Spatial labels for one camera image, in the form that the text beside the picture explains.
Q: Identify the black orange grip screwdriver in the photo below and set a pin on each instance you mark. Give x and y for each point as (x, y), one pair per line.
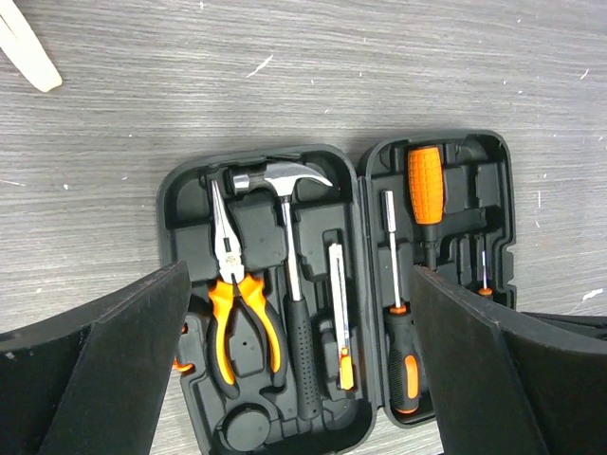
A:
(404, 361)

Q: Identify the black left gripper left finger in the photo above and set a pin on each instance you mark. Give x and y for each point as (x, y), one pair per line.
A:
(92, 379)

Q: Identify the orange black needle nose pliers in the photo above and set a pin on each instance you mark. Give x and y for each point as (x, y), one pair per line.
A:
(235, 283)

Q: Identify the small orange black precision screwdriver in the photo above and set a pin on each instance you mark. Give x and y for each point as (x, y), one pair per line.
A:
(485, 290)

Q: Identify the orange handle black shaft screwdriver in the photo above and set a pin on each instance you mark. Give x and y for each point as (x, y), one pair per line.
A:
(427, 196)

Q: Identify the black plastic tool case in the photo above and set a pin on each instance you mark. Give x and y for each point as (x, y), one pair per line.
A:
(263, 419)

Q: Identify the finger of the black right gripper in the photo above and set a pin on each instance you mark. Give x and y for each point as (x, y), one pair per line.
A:
(553, 326)

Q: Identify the black handle claw hammer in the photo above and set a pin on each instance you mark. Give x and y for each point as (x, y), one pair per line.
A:
(282, 177)

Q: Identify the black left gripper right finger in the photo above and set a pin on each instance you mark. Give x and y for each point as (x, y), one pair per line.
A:
(494, 392)

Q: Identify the beige cloth drawstring bag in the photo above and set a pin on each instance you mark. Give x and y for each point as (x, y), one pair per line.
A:
(25, 51)

